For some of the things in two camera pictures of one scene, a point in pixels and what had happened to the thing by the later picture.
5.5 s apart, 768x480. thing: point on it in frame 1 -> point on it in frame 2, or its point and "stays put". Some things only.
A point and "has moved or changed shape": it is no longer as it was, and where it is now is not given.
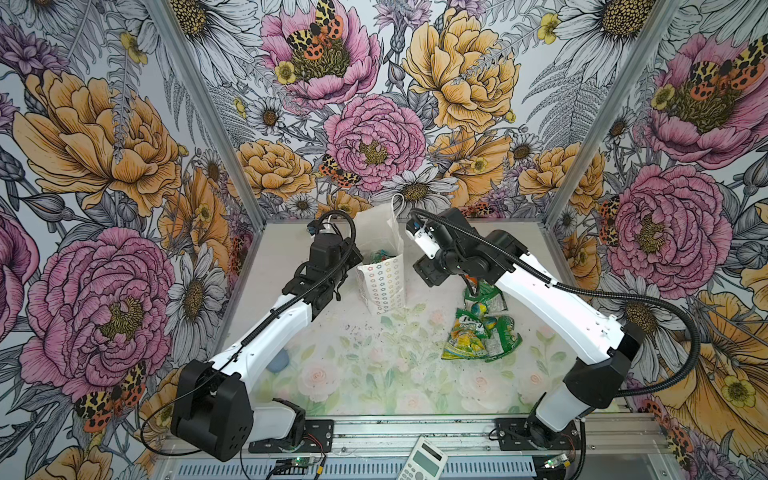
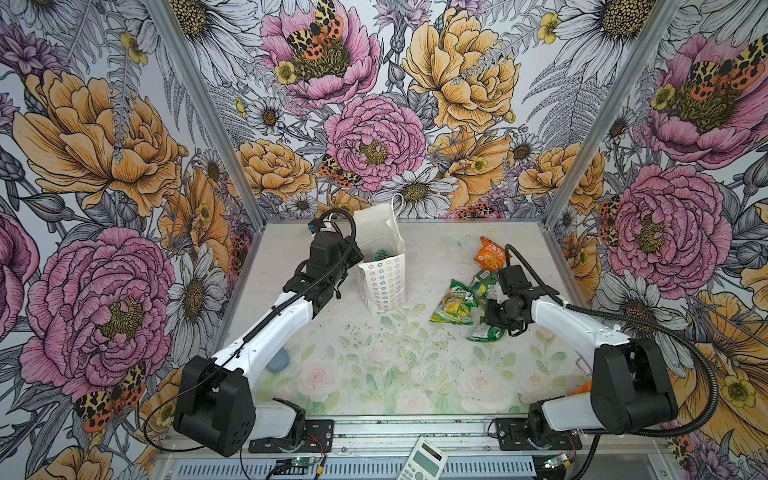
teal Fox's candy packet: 380,256 stays put
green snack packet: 488,295 has moved or changed shape
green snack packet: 502,339 -> 483,332
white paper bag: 380,254 stays put
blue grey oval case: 279,362 stays put
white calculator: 425,461 stays put
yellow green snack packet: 468,338 -> 457,305
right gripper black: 426,269 -> 492,320
